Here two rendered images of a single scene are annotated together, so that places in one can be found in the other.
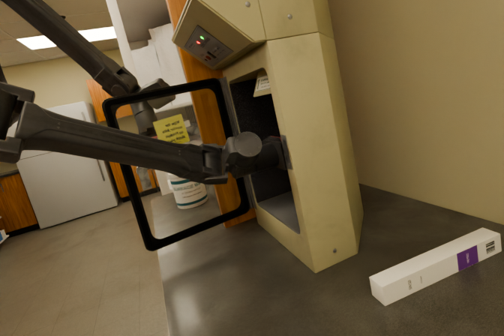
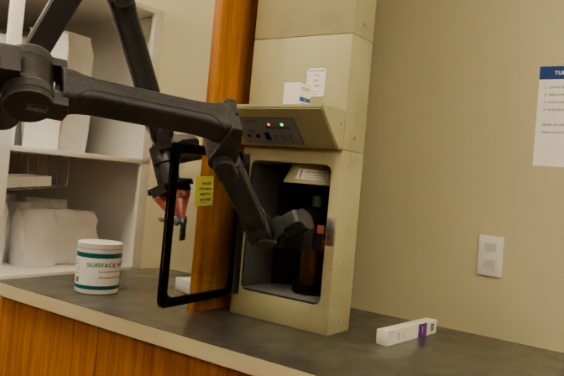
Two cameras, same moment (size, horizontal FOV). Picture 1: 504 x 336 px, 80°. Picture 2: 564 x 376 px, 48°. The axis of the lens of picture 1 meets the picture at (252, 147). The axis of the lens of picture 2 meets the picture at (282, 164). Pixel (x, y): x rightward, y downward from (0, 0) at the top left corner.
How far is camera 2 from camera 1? 1.19 m
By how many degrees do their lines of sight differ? 37
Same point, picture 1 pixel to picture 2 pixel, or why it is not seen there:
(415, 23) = (394, 164)
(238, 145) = (301, 217)
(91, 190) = not seen: outside the picture
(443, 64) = (409, 201)
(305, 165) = (340, 245)
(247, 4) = (341, 123)
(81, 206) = not seen: outside the picture
